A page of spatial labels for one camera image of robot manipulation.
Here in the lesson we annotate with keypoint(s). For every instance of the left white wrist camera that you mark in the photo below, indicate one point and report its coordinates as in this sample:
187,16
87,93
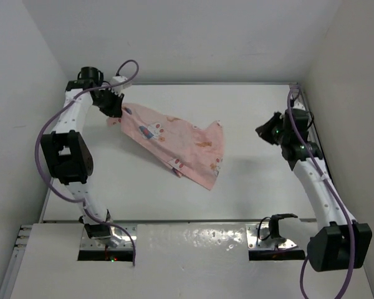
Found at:
118,84

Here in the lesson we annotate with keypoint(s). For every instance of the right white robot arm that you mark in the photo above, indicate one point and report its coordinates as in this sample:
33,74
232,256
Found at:
340,242

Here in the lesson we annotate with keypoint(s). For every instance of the left aluminium frame rail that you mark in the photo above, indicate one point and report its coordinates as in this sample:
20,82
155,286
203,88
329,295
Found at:
15,261

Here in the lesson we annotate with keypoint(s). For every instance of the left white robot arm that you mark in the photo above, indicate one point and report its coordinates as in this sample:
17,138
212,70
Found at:
68,157

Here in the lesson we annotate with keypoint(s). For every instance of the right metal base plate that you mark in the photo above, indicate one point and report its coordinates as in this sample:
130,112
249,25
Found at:
258,239

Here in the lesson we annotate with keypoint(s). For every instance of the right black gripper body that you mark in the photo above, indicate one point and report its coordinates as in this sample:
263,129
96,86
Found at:
270,130

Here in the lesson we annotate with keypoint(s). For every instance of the white front cover board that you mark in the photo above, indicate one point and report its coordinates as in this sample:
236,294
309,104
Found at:
172,261

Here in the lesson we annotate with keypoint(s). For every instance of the metal base plate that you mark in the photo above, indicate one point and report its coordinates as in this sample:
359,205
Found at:
258,239
117,240

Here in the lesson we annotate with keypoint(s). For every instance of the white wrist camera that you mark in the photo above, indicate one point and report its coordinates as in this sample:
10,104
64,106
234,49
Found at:
118,84
299,105

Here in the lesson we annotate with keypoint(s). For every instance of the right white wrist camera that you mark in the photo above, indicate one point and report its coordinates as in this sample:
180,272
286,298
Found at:
299,105

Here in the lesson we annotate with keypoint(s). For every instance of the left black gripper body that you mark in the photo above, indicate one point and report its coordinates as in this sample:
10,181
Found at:
108,101

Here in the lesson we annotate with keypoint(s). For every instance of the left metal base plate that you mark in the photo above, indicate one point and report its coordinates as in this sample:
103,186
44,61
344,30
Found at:
117,240

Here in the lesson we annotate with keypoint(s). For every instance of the pink cartoon pillowcase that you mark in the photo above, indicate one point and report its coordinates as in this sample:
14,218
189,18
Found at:
190,151

